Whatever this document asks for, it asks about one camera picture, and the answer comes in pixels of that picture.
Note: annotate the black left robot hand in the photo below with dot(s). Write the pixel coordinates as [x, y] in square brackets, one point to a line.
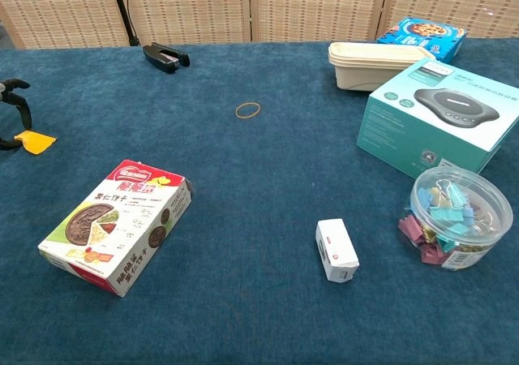
[20, 103]

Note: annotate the yellow triangular piece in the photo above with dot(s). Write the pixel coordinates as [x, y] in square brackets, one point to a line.
[36, 142]

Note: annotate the red and white cookie box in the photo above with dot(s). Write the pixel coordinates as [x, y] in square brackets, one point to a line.
[117, 227]

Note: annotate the small white cardboard box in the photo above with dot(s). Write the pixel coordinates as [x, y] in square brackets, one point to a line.
[336, 249]

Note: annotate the blue cookie box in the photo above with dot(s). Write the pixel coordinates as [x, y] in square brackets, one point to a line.
[421, 36]

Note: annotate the teal speakerphone box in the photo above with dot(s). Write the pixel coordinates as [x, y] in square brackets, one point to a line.
[438, 117]

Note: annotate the black stand pole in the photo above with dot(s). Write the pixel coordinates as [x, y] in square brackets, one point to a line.
[123, 12]

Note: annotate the black stapler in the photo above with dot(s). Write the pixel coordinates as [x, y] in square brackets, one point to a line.
[164, 57]

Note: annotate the tan rubber band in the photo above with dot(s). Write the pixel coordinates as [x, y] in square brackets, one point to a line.
[238, 110]

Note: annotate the woven folding screen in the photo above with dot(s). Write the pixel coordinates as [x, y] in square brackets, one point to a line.
[259, 8]

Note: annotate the beige plastic container stack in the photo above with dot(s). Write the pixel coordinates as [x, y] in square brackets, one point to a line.
[365, 67]

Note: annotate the clear tub of binder clips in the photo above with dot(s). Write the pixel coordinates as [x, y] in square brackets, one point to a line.
[458, 219]

